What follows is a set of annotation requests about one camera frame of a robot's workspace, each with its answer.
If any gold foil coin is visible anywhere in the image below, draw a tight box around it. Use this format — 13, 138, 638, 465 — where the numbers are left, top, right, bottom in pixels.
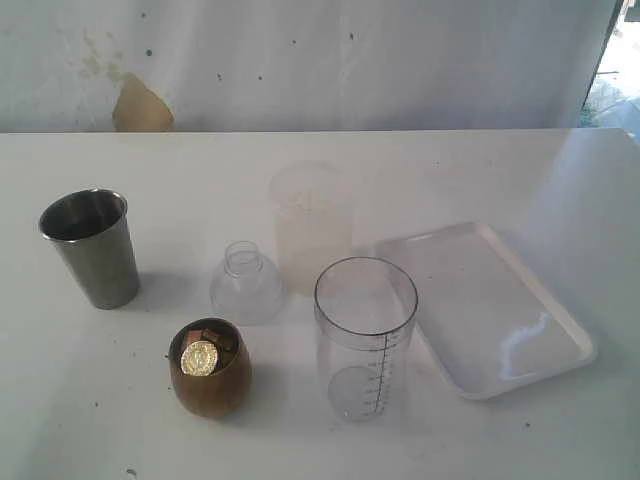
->
180, 340, 219, 377

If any round wooden cup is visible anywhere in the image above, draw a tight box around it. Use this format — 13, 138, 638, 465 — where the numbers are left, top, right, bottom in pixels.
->
168, 318, 252, 419

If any steel metal cup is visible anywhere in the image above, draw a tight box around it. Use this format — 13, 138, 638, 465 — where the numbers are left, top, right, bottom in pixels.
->
38, 188, 140, 310

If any clear shaker dome lid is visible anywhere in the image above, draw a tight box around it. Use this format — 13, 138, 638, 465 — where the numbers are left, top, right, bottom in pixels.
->
209, 241, 286, 326

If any frosted plastic cup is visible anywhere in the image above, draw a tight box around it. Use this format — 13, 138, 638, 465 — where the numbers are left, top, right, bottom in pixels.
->
269, 161, 354, 297

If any clear measuring shaker cup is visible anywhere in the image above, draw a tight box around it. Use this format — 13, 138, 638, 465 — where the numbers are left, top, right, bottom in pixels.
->
313, 256, 419, 422

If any white plastic tray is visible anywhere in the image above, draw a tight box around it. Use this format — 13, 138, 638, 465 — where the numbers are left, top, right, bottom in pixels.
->
372, 222, 597, 401

